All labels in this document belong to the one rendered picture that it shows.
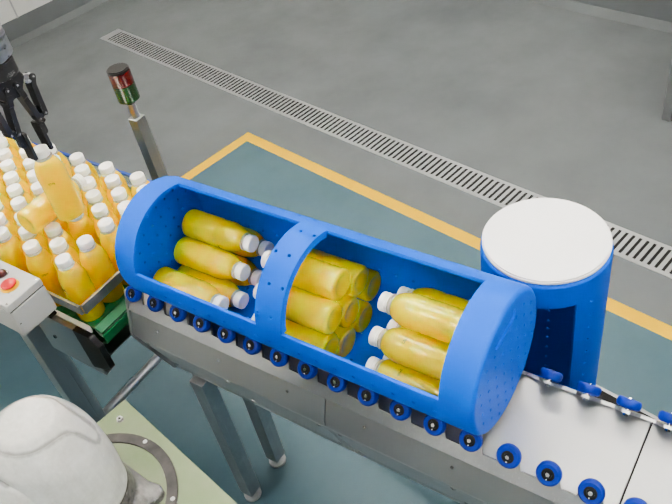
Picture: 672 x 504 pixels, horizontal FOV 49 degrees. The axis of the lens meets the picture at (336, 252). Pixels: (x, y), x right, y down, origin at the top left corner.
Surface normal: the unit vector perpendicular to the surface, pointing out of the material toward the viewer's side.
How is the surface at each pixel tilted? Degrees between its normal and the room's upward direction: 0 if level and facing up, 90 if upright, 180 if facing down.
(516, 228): 0
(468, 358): 42
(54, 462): 68
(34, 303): 90
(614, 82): 0
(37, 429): 3
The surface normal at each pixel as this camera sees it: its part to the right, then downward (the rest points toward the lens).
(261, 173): -0.15, -0.73
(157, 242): 0.83, 0.28
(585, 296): 0.40, 0.58
